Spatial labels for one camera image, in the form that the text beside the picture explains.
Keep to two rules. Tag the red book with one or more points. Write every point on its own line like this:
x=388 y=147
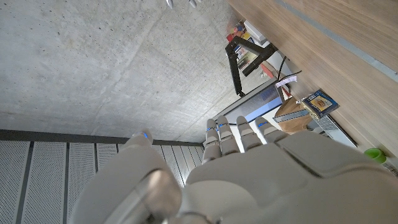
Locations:
x=266 y=70

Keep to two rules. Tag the silver laptop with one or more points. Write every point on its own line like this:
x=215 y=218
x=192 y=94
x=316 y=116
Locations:
x=334 y=126

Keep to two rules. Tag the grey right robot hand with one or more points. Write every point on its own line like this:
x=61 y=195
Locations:
x=169 y=3

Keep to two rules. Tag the red cup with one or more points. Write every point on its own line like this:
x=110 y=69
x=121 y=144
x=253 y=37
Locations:
x=230 y=37

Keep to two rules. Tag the flat white box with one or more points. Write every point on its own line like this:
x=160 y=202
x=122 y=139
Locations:
x=253 y=31

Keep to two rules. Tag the small blue yellow tin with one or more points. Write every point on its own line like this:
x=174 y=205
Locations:
x=320 y=104

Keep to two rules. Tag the small green cup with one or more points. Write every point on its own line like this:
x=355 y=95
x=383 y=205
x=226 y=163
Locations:
x=374 y=155

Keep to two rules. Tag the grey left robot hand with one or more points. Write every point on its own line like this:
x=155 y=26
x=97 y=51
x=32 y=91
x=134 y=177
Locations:
x=264 y=186

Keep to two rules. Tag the flat computer monitor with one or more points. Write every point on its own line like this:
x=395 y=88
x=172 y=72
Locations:
x=258 y=102

